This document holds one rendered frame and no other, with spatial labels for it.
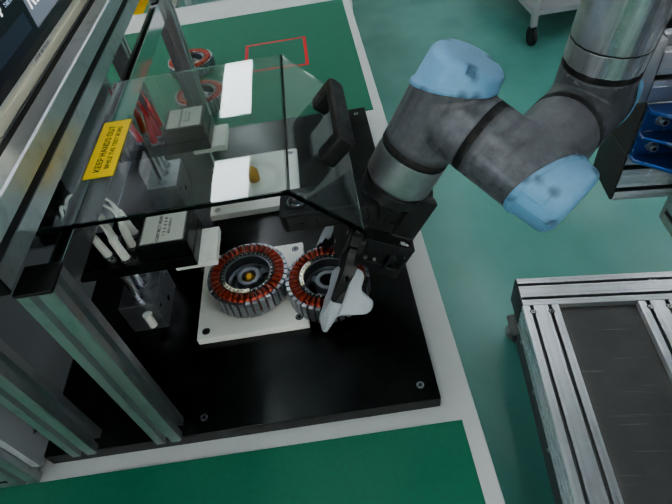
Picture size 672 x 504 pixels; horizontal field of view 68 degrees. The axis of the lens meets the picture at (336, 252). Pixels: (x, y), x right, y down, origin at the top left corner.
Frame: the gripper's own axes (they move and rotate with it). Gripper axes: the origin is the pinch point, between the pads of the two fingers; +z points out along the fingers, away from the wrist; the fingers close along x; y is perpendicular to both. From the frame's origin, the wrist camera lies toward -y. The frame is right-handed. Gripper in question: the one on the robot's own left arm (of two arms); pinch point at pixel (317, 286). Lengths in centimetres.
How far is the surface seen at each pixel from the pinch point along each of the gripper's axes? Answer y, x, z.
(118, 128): -26.8, 0.6, -16.4
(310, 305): -1.5, -4.7, -1.6
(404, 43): 75, 235, 48
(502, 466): 68, 2, 53
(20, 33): -36.6, 4.3, -21.1
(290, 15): -4, 104, 6
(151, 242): -21.8, -0.9, -2.7
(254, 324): -7.1, -4.2, 5.2
